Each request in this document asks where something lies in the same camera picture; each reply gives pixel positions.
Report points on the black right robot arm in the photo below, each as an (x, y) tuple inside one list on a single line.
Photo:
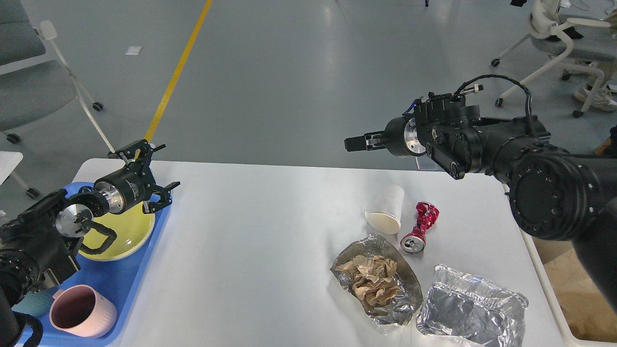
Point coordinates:
[(553, 194)]

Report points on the brown paper bag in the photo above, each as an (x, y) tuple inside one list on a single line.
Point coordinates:
[(587, 313)]

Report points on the grey office chair left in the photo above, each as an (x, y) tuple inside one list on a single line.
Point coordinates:
[(34, 92)]

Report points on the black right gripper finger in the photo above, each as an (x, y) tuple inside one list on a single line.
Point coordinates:
[(366, 142)]

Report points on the person in khaki trousers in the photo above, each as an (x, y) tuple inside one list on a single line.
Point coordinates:
[(602, 99)]

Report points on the white office chair right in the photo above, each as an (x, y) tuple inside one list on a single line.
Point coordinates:
[(569, 42)]

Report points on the crumpled aluminium foil sheet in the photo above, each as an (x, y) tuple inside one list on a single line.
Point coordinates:
[(472, 308)]

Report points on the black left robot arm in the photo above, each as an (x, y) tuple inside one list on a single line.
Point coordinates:
[(39, 247)]

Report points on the teal yellow mug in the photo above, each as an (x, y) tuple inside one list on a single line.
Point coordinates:
[(36, 304)]

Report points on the blue plastic tray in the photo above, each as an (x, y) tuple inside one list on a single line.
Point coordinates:
[(118, 281)]

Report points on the pink ribbed mug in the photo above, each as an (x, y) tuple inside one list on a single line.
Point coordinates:
[(82, 311)]

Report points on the white paper cup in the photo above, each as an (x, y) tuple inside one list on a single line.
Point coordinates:
[(384, 214)]

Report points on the foil tray with paper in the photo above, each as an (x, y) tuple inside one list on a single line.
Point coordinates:
[(402, 308)]

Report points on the crumpled brown paper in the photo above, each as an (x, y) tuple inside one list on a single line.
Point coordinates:
[(373, 279)]

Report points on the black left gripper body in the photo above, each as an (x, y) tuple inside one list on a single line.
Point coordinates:
[(125, 188)]

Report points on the yellow plastic plate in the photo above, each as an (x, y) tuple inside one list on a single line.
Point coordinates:
[(133, 229)]

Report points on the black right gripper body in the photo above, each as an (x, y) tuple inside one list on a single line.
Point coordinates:
[(401, 138)]

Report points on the beige plastic bin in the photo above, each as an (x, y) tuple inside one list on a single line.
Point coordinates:
[(566, 334)]

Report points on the crushed red soda can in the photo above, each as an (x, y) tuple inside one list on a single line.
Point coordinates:
[(415, 241)]

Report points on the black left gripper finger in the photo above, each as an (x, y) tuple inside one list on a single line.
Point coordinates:
[(137, 155), (164, 194)]

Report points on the white side table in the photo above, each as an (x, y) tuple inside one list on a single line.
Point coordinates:
[(8, 162)]

